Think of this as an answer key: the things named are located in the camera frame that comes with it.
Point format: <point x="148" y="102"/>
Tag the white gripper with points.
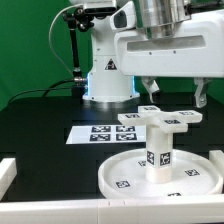
<point x="196" y="50"/>

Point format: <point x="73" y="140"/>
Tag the white cross-shaped table base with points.
<point x="168" y="122"/>

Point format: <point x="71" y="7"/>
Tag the white round table top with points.
<point x="128" y="175"/>

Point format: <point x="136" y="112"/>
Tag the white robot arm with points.
<point x="157" y="19"/>

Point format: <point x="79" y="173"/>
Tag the white marker plate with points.
<point x="106" y="134"/>

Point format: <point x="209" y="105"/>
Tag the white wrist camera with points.
<point x="125" y="18"/>

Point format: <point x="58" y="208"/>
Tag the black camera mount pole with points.
<point x="75" y="43"/>

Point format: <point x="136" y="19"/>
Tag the white front fence rail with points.
<point x="168" y="210"/>

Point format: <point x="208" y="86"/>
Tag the white left fence rail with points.
<point x="8" y="172"/>

